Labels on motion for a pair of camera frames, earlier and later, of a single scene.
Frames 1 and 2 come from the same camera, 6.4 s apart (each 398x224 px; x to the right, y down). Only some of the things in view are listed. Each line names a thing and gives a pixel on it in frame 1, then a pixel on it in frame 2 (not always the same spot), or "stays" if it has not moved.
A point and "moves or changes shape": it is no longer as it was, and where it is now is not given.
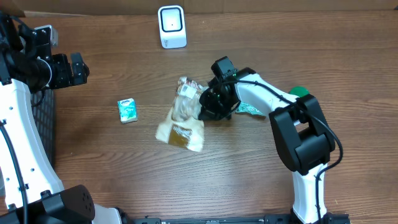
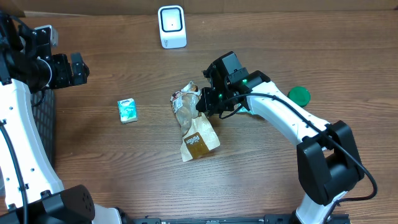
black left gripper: x=66 y=75 stays
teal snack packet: x=246 y=108 stays
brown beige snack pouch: x=182 y=126 moves or changes shape
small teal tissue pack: x=128 y=110 stays
